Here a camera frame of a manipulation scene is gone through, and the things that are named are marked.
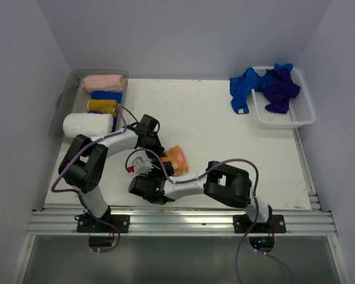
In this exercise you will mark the white rolled towel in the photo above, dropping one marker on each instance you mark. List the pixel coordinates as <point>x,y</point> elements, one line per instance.
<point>88,124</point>

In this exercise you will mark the aluminium mounting rail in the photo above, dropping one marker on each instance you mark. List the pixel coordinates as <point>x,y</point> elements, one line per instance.
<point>61,220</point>

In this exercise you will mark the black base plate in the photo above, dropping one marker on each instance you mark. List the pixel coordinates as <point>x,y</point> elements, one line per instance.
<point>88,224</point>
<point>245,223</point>

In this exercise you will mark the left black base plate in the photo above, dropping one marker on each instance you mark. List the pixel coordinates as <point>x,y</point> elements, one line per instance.
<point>88,224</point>

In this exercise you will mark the pink rolled towel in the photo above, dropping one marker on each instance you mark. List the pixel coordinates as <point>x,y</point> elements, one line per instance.
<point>114,83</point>

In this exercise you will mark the orange polka dot towel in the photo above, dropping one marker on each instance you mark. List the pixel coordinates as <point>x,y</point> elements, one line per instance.
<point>176,157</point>

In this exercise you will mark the white plastic basket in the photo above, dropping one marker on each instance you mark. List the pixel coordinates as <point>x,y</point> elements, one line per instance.
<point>301,111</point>

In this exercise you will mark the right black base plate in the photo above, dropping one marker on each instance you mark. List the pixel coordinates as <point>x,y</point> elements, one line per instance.
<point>245,223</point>

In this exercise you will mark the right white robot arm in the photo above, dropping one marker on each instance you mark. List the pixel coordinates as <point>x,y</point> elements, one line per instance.
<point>232,182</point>

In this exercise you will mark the yellow rolled towel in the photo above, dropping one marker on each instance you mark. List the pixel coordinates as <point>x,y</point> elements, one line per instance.
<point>103,106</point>

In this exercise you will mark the grey plastic tray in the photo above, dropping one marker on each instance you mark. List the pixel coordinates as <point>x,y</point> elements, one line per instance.
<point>75,98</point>

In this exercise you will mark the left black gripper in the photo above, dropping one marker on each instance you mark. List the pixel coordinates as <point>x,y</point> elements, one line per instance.
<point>158,150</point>

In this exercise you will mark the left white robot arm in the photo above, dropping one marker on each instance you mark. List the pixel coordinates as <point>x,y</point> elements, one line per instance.
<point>84,162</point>

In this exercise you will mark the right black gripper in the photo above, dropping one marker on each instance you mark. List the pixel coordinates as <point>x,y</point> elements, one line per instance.
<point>167,167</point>

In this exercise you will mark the blue rolled towel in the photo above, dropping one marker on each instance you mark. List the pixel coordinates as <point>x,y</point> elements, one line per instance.
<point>107,95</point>

